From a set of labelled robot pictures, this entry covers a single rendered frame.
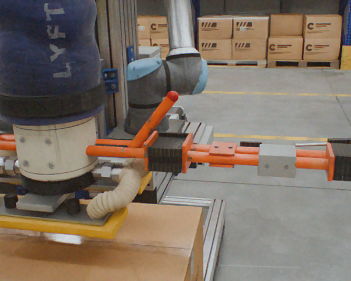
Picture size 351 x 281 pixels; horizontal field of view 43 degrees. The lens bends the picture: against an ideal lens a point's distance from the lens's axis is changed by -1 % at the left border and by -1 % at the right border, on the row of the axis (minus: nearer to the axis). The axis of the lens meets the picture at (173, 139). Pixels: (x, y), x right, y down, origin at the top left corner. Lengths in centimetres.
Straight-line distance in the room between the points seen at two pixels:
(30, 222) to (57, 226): 6
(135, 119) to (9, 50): 67
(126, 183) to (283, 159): 31
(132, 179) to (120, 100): 79
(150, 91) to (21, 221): 66
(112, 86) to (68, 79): 79
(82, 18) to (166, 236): 53
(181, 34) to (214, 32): 655
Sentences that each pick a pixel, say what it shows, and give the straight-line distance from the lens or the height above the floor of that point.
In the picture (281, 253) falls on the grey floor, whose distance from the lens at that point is 272.
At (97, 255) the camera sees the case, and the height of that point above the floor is 94.
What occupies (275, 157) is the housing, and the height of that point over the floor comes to 119.
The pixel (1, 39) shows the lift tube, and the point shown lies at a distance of 88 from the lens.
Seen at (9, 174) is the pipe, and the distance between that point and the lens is 107.
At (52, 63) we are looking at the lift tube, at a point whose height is 138.
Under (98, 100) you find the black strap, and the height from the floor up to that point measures 129.
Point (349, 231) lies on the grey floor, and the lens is 303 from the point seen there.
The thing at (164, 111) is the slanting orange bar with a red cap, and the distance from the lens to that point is 87.
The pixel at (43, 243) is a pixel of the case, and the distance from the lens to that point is 110.
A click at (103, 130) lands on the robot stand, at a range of 163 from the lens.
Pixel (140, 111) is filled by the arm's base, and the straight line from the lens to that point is 144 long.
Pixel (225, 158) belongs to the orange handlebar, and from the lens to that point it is 86.
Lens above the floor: 151
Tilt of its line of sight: 20 degrees down
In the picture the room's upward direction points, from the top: 2 degrees counter-clockwise
